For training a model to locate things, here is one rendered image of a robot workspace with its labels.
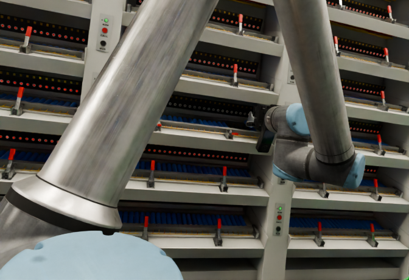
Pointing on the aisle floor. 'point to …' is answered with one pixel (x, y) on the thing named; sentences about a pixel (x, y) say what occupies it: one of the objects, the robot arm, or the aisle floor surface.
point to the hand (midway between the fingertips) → (251, 125)
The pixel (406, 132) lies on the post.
